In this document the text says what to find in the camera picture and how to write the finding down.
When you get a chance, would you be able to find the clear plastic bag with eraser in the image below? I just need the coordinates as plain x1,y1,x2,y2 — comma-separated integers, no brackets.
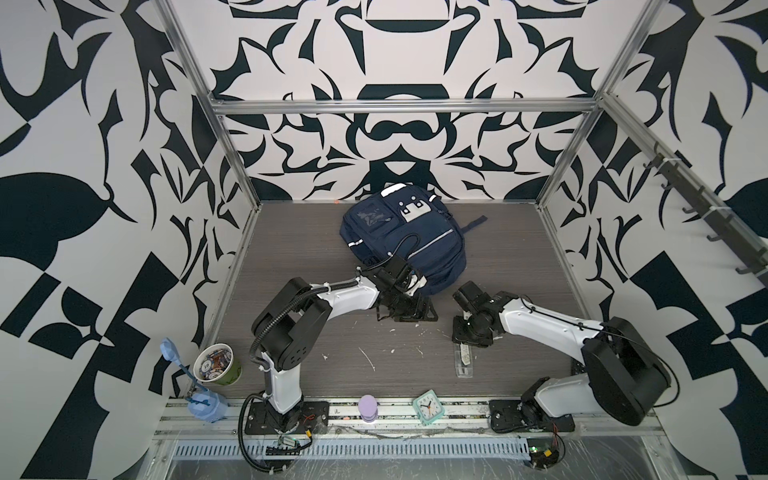
454,343,474,379

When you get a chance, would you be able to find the navy blue school backpack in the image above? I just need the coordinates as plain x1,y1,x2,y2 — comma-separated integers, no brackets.
340,183,487,295

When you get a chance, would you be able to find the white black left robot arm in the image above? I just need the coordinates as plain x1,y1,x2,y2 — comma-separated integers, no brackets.
249,256,438,415

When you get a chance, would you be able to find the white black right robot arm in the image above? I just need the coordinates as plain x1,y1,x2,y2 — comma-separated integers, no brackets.
452,282,679,433

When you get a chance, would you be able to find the teal small alarm clock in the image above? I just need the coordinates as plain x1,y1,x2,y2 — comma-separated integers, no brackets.
412,390,445,426

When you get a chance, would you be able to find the purple small bottle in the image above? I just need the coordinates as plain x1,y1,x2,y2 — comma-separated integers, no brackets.
357,394,379,423

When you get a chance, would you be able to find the small circuit board right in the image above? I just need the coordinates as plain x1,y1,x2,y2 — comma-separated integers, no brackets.
526,442,564,471

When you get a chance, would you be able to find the small circuit board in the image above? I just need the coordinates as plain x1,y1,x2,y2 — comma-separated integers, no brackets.
526,442,564,471
265,437,313,456

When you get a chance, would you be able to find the small circuit board left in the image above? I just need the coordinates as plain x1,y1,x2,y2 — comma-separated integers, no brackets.
265,437,313,456

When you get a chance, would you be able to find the green paper cup with items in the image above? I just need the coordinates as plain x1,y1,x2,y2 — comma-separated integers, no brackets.
191,343,242,386

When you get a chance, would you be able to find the light blue water bottle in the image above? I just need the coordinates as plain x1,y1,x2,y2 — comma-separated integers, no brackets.
160,338,229,423

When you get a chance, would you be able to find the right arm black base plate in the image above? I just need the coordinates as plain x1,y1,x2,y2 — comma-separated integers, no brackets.
488,400,576,434

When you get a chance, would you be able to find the white slotted cable duct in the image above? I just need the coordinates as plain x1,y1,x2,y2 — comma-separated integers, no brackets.
173,438,530,461

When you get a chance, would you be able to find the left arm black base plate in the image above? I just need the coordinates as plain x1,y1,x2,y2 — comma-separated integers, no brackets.
244,401,330,435

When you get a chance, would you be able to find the black corrugated cable conduit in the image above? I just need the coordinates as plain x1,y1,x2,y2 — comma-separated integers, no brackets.
236,392,277,474

